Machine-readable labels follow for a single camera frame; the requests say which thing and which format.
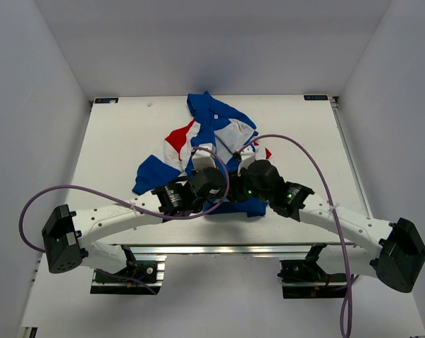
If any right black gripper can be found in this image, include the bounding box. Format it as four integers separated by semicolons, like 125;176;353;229
223;164;272;204

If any blue white red jacket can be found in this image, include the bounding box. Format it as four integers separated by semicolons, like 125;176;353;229
132;90;273;218

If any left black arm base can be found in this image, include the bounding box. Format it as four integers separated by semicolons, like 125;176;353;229
90;245;166;296

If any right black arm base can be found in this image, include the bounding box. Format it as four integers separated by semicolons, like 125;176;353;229
277;244;347;299

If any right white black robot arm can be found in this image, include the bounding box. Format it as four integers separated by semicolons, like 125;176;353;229
229;160;425;293

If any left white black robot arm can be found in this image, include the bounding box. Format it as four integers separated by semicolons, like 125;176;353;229
42;168;227;281

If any right blue corner sticker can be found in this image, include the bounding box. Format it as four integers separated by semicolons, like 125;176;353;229
303;94;328;101

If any blue corner sticker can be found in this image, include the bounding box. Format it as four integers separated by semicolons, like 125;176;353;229
303;94;328;101
94;97;118;104

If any left blue corner sticker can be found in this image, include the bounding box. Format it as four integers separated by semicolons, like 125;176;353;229
94;97;118;104

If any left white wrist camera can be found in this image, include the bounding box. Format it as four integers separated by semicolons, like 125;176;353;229
192;150;216;173

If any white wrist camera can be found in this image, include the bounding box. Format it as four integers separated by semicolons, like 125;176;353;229
192;150;216;173
233;149;256;173

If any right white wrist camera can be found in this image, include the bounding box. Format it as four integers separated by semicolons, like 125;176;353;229
233;149;256;173

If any aluminium table rail frame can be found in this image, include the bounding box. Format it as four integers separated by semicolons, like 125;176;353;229
76;96;372;254

